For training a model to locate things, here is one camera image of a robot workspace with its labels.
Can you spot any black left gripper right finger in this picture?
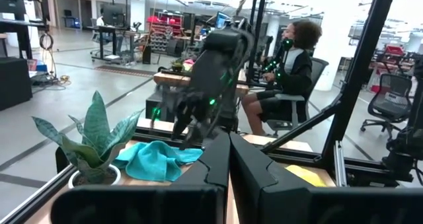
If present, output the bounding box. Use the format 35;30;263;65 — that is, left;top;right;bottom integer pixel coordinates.
230;133;423;224

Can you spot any black mesh office chair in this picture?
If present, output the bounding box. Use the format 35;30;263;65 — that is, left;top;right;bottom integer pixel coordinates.
359;72;414;141

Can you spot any black cabinet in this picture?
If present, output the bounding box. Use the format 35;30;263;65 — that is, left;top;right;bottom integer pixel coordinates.
0;56;33;112

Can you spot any teal microfiber towel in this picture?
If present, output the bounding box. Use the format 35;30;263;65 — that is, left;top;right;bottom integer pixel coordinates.
112;140;204;182

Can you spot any grey office chair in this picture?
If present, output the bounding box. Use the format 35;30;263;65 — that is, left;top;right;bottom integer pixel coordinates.
264;57;330;138

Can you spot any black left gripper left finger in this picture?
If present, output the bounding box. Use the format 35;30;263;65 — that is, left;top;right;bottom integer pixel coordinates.
51;131;231;224

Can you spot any black computer monitor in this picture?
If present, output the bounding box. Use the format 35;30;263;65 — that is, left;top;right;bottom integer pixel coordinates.
101;4;127;27

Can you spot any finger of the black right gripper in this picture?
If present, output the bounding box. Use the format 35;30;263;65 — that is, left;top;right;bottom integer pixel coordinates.
171;116;191;141
180;124;208;149

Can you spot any black aluminium extrusion frame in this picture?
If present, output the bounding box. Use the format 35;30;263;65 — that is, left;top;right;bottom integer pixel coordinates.
0;0;423;224

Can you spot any wooden background table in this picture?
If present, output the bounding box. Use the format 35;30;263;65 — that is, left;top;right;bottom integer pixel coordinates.
153;69;249;98

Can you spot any silver metal bracket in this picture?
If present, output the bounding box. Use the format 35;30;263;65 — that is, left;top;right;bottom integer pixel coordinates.
332;140;348;187

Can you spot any red parts shelf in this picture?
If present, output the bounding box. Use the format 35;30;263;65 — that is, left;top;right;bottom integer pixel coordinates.
147;14;185;53

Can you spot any person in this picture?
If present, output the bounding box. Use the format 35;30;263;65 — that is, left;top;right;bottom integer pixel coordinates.
240;19;324;137

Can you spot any yellow microfiber towel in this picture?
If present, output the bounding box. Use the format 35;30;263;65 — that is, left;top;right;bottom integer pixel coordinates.
286;164;328;188

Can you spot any white plant pot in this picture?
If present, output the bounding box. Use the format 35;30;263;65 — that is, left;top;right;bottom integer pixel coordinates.
67;163;122;189

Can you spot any green snake plant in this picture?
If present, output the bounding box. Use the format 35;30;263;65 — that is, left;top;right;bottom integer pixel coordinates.
32;91;145;185

